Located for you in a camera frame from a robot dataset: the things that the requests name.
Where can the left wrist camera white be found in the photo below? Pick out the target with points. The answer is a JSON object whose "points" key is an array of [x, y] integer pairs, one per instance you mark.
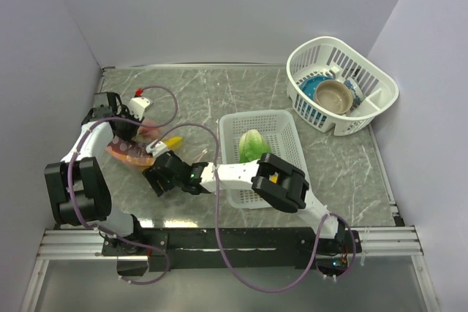
{"points": [[137, 107]]}

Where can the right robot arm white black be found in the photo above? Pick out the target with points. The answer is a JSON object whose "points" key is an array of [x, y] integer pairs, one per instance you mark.
{"points": [[282, 185]]}

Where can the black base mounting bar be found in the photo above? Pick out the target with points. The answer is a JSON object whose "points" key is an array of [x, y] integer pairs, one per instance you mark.
{"points": [[195, 248]]}

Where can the beige bowl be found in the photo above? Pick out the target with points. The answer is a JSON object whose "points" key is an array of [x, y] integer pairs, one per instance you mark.
{"points": [[334, 97]]}

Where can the white slatted dish basket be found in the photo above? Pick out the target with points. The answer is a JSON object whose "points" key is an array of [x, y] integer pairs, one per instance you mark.
{"points": [[332, 57]]}

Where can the aluminium frame rail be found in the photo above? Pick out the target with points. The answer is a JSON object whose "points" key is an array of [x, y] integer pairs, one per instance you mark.
{"points": [[82, 244]]}

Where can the blue plate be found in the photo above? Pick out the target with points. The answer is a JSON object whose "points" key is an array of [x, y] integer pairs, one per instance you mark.
{"points": [[309, 85]]}

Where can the clear zip bag pink slider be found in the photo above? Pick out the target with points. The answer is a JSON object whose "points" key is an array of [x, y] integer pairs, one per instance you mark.
{"points": [[197, 158]]}

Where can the fake green lettuce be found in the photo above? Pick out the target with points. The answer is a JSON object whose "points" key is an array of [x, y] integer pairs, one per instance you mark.
{"points": [[252, 146]]}

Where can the fake yellow mango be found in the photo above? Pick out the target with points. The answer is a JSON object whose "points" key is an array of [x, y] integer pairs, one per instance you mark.
{"points": [[273, 178]]}

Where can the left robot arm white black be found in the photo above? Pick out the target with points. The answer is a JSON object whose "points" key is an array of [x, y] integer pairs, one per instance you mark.
{"points": [[76, 186]]}

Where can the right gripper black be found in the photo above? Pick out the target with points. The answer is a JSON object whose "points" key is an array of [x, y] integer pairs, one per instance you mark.
{"points": [[153, 177]]}

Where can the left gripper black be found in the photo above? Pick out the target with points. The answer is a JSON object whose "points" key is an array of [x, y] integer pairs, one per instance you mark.
{"points": [[125, 112]]}

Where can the white perforated shallow tray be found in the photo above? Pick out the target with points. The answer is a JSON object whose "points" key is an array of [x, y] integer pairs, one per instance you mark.
{"points": [[277, 127]]}

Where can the white blue patterned dish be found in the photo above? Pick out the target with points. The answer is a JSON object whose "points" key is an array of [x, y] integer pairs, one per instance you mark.
{"points": [[357, 93]]}

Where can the fake yellow banana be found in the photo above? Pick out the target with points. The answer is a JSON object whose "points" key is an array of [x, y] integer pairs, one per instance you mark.
{"points": [[173, 143]]}

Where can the fake red tomato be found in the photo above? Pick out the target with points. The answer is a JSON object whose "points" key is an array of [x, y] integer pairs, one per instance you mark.
{"points": [[150, 127]]}

